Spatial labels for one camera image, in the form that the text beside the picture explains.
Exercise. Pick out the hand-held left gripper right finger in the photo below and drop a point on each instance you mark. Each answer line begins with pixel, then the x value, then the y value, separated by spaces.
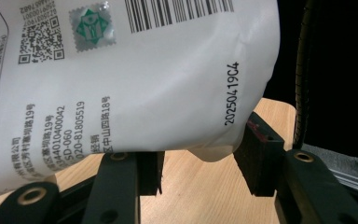
pixel 261 155

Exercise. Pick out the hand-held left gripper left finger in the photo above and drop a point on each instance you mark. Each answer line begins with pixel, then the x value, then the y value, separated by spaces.
pixel 150 174

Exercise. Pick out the white and blue salt bag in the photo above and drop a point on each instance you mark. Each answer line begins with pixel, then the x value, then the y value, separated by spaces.
pixel 136 77

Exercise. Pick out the metal floor rail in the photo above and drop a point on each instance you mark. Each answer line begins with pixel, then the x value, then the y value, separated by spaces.
pixel 357 177

